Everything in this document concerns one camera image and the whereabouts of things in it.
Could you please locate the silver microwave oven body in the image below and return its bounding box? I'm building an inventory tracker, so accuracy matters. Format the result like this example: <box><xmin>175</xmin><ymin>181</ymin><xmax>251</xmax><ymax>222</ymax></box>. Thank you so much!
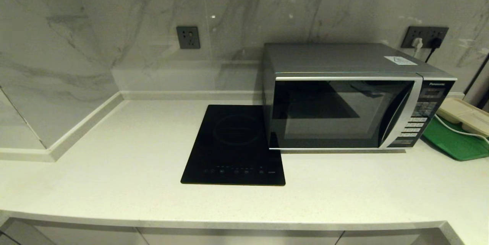
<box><xmin>262</xmin><ymin>42</ymin><xmax>458</xmax><ymax>151</ymax></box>

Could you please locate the white cabinet corner panel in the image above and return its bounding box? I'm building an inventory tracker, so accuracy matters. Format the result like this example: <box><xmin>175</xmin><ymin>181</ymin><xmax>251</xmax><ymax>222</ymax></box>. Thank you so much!
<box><xmin>0</xmin><ymin>219</ymin><xmax>58</xmax><ymax>245</ymax></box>

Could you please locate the dark metal frame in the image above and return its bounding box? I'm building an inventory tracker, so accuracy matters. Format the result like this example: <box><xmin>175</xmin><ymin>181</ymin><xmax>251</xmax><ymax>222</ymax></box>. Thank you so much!
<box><xmin>464</xmin><ymin>55</ymin><xmax>489</xmax><ymax>111</ymax></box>

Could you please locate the white sticker label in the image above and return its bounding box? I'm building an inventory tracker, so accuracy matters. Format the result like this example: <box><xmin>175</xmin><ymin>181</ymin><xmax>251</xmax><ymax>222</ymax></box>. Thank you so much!
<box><xmin>384</xmin><ymin>55</ymin><xmax>418</xmax><ymax>65</ymax></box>

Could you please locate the black induction cooktop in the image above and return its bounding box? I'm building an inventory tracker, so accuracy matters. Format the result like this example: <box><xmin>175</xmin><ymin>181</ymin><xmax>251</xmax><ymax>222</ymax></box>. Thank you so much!
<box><xmin>180</xmin><ymin>104</ymin><xmax>286</xmax><ymax>187</ymax></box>

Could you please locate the black plug with cable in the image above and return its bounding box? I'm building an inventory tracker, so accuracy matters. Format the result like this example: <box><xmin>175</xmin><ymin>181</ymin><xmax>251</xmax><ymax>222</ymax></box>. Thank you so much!
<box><xmin>425</xmin><ymin>37</ymin><xmax>444</xmax><ymax>63</ymax></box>

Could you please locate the white power cable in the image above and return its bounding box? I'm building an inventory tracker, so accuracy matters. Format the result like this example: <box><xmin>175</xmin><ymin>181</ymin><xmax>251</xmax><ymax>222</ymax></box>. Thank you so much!
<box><xmin>434</xmin><ymin>114</ymin><xmax>489</xmax><ymax>140</ymax></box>

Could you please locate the grey wall socket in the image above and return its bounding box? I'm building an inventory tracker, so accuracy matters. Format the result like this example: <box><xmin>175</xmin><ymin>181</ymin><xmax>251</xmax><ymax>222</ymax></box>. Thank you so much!
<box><xmin>401</xmin><ymin>26</ymin><xmax>427</xmax><ymax>49</ymax></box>
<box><xmin>176</xmin><ymin>26</ymin><xmax>201</xmax><ymax>49</ymax></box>
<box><xmin>426</xmin><ymin>27</ymin><xmax>449</xmax><ymax>49</ymax></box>

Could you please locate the beige power strip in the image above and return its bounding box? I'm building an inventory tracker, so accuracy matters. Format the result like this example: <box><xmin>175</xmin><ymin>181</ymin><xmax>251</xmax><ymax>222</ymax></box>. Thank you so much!
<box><xmin>437</xmin><ymin>97</ymin><xmax>489</xmax><ymax>137</ymax></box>

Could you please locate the microwave door with glass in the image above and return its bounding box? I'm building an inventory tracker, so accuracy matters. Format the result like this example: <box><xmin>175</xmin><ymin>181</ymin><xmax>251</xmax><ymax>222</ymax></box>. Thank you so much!
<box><xmin>269</xmin><ymin>76</ymin><xmax>424</xmax><ymax>150</ymax></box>

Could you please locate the green plastic tray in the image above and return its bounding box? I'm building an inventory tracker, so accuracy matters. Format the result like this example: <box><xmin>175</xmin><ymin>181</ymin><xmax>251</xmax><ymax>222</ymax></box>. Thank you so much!
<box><xmin>421</xmin><ymin>116</ymin><xmax>489</xmax><ymax>161</ymax></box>

